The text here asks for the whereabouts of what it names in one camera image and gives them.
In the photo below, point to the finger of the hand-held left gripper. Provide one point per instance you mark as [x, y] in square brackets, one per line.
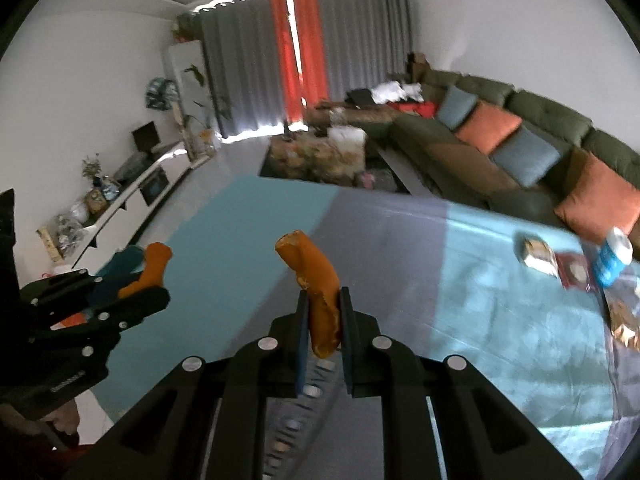
[60, 292]
[140, 305]

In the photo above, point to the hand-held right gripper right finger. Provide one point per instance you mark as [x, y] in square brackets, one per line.
[347, 350]

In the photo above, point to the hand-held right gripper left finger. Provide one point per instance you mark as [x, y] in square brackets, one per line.
[301, 350]

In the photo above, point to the teal trash bin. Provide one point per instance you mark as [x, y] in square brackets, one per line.
[125, 262]

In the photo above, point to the small orange peel piece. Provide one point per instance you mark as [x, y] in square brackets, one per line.
[155, 260]

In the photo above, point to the long curled orange peel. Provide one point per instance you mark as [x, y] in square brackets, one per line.
[320, 280]

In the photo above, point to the person's left hand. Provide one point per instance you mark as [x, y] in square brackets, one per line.
[67, 417]

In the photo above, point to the white tv cabinet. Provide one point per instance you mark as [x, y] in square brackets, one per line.
[145, 180]

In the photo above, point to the dried flowers in vase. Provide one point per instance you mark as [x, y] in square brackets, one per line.
[92, 166]

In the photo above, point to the black monitor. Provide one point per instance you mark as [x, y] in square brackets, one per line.
[146, 136]

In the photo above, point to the glass vase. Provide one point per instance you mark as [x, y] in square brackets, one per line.
[206, 141]

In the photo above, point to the cluttered low coffee table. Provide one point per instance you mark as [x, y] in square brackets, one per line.
[305, 160]

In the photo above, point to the white paper bag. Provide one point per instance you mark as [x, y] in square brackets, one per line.
[346, 142]

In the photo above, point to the blue patterned hanging bag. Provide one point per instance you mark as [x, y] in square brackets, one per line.
[161, 92]

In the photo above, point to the brown white snack package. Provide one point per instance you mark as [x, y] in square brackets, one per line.
[539, 255]

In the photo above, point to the tall leafy houseplant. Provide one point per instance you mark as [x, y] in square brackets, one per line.
[220, 105]

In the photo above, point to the white standing air conditioner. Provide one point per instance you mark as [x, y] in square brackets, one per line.
[182, 85]

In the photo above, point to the glass jar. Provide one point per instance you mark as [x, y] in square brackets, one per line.
[338, 118]

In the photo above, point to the wooden log table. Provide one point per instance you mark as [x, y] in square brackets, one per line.
[365, 115]

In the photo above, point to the dark red snack packet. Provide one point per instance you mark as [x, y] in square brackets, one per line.
[575, 272]

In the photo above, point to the red clothes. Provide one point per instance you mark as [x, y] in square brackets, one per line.
[417, 109]

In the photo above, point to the black clothes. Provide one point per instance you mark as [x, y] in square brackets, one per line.
[360, 97]

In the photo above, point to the orange cushion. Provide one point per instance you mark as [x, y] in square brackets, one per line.
[487, 127]
[600, 200]

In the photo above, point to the white clothes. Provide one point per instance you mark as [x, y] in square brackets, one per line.
[395, 91]

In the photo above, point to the large blue cushion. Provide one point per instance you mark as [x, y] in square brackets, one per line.
[527, 157]

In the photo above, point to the grey orange curtain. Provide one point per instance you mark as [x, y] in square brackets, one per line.
[360, 40]
[240, 60]

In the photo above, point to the small blue cushion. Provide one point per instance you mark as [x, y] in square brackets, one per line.
[456, 107]

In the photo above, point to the small golden candy wrapper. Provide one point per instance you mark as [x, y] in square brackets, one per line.
[625, 325]

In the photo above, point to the potted plant with red pot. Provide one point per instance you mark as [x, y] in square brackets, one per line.
[186, 30]

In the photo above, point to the blue cup with white lid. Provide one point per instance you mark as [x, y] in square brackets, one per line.
[612, 257]

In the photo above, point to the cardboard boxes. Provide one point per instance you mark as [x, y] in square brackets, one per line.
[417, 67]

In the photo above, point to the green brown sofa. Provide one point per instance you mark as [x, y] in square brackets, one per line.
[545, 110]

